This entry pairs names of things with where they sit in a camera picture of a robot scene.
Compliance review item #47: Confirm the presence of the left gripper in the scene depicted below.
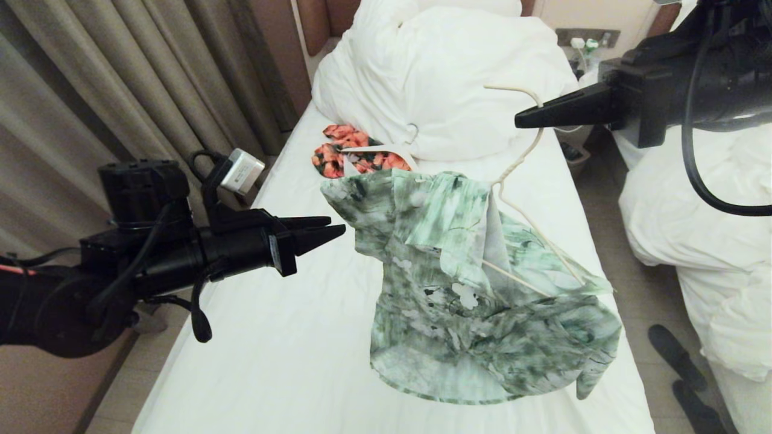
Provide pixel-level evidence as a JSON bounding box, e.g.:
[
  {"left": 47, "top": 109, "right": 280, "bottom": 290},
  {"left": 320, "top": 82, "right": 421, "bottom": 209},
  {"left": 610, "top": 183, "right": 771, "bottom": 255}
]
[{"left": 199, "top": 208, "right": 347, "bottom": 282}]

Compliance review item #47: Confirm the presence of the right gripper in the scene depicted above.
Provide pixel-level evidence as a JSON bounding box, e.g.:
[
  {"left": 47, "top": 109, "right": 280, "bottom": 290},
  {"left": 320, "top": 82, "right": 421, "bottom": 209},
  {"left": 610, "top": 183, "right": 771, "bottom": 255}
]
[{"left": 514, "top": 55, "right": 715, "bottom": 149}]

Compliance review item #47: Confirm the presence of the white clothes hanger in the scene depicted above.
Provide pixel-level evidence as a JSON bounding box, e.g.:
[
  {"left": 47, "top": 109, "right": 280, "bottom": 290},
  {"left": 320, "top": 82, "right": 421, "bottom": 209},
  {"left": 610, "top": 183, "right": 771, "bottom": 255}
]
[
  {"left": 340, "top": 123, "right": 424, "bottom": 177},
  {"left": 481, "top": 84, "right": 587, "bottom": 297}
]

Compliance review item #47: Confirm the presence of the green patterned shirt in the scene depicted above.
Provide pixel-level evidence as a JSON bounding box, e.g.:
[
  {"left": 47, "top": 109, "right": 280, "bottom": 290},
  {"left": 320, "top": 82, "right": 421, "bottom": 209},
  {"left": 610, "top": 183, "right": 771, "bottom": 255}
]
[{"left": 320, "top": 169, "right": 622, "bottom": 405}]

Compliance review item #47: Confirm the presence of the red floral shirt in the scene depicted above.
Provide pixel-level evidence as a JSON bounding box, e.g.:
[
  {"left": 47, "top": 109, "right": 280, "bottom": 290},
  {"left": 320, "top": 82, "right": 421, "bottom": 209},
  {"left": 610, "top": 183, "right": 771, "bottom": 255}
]
[{"left": 311, "top": 124, "right": 413, "bottom": 180}]

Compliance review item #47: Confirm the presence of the bed with white sheet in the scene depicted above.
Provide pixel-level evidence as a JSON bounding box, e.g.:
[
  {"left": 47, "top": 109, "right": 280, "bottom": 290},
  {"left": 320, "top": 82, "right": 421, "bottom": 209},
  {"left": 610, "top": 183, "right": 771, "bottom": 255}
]
[{"left": 131, "top": 99, "right": 656, "bottom": 434}]

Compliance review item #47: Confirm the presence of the white duvet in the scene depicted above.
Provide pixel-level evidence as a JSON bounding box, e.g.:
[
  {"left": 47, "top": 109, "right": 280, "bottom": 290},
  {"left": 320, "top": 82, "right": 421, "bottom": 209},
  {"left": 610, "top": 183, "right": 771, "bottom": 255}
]
[
  {"left": 618, "top": 125, "right": 772, "bottom": 434},
  {"left": 311, "top": 0, "right": 581, "bottom": 163}
]

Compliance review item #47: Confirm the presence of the beige curtain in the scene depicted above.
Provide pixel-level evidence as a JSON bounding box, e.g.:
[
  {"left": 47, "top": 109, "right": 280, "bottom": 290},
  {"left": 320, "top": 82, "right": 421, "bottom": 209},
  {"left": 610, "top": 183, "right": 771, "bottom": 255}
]
[{"left": 0, "top": 0, "right": 297, "bottom": 261}]

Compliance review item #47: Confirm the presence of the black slipper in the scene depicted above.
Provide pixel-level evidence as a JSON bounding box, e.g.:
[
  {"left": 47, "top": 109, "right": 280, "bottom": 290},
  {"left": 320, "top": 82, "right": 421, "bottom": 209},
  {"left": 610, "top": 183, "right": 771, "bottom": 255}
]
[{"left": 648, "top": 324, "right": 708, "bottom": 392}]

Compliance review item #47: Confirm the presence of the wall socket panel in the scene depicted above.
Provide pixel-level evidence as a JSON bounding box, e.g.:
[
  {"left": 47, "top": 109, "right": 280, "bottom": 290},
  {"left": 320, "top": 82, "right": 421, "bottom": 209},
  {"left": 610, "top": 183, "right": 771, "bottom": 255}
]
[{"left": 555, "top": 28, "right": 621, "bottom": 50}]

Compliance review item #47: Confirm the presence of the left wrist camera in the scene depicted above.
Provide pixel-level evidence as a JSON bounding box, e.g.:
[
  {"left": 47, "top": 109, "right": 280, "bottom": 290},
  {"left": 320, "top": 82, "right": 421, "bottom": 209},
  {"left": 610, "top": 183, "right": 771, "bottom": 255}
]
[{"left": 201, "top": 148, "right": 266, "bottom": 233}]

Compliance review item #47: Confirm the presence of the black cable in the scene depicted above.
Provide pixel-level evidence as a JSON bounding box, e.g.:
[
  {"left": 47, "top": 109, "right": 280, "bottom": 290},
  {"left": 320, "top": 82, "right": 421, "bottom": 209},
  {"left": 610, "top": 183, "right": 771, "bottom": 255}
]
[
  {"left": 145, "top": 260, "right": 214, "bottom": 344},
  {"left": 681, "top": 0, "right": 772, "bottom": 217}
]

